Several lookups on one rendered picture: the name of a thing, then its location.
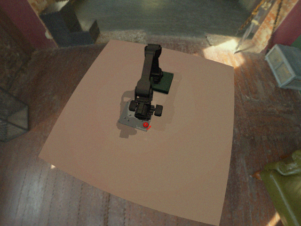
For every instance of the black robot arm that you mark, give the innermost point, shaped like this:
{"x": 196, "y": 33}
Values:
{"x": 143, "y": 88}

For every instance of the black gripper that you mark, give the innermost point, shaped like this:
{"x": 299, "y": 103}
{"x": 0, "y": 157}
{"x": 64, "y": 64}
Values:
{"x": 158, "y": 109}

